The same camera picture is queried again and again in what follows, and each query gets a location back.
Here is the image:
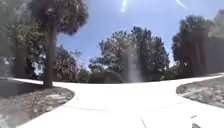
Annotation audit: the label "group of dark trees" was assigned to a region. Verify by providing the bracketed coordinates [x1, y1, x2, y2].
[87, 25, 172, 84]

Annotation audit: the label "pale concrete path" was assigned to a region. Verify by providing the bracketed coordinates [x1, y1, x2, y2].
[0, 73, 224, 128]

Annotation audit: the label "palm tree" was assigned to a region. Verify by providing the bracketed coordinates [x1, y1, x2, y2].
[29, 0, 90, 89]

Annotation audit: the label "group of tall trees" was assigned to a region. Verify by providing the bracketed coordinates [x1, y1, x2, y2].
[171, 9, 224, 78]

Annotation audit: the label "bare mulch ground patch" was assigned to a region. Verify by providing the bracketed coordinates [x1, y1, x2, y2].
[175, 75, 224, 110]
[0, 78, 76, 128]

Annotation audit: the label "group of shaded trees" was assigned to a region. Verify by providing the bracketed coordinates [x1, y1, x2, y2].
[0, 0, 88, 84]

